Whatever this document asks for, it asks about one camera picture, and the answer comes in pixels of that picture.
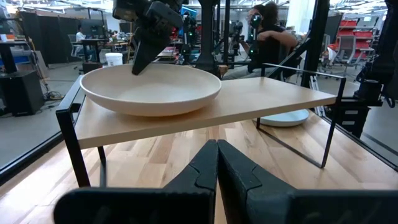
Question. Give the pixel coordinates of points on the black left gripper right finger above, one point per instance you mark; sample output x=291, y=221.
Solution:
x=248, y=199

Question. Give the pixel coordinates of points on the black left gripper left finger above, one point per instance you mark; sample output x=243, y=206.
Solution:
x=192, y=193

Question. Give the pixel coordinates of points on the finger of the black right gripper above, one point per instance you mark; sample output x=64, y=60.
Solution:
x=144, y=56

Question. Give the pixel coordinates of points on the light blue plate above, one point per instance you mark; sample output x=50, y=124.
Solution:
x=286, y=119

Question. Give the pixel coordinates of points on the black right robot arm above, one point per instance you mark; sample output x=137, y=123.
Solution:
x=368, y=93

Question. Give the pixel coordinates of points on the black background robot arm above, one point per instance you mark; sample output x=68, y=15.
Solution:
x=254, y=46
x=188, y=34

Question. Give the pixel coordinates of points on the wooden shelf black metal legs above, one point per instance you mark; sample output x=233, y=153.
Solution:
x=248, y=96

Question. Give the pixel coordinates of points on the white bucket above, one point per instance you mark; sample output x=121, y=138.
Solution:
x=114, y=59

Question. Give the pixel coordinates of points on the person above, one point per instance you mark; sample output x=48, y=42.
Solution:
x=80, y=36
x=270, y=46

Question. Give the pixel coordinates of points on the black cabinet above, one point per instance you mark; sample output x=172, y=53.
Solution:
x=21, y=93

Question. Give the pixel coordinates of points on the grey office chair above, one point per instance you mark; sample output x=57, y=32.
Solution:
x=346, y=46

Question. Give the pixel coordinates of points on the rack with red bins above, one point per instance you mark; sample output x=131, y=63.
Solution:
x=360, y=34

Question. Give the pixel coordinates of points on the black partition wall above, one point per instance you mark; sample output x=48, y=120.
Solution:
x=46, y=37

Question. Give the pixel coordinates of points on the black table frame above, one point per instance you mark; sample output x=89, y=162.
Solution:
x=25, y=161

